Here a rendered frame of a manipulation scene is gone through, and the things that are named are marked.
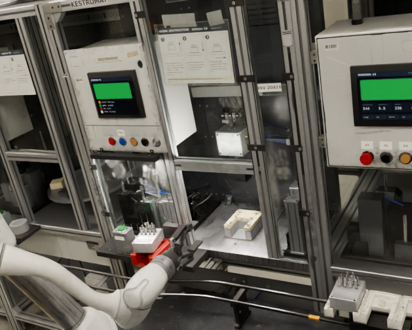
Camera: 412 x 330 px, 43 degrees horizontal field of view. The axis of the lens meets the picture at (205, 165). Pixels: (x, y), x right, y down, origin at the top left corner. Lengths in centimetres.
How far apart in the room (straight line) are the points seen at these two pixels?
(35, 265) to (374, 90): 118
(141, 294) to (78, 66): 105
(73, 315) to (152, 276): 37
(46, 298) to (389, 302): 120
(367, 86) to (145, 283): 95
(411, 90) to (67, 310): 137
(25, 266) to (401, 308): 125
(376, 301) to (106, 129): 130
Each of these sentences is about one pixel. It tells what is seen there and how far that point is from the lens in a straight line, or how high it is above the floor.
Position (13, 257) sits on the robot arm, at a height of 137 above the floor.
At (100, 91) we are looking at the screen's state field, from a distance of 226.
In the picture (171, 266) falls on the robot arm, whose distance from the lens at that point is 186.
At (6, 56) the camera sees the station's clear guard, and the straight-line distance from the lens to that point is 267.
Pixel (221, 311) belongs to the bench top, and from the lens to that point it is 236.
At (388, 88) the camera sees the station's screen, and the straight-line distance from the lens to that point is 172.
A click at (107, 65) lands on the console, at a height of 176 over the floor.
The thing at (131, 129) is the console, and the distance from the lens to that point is 226.
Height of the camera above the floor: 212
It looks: 22 degrees down
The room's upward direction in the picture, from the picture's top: 11 degrees counter-clockwise
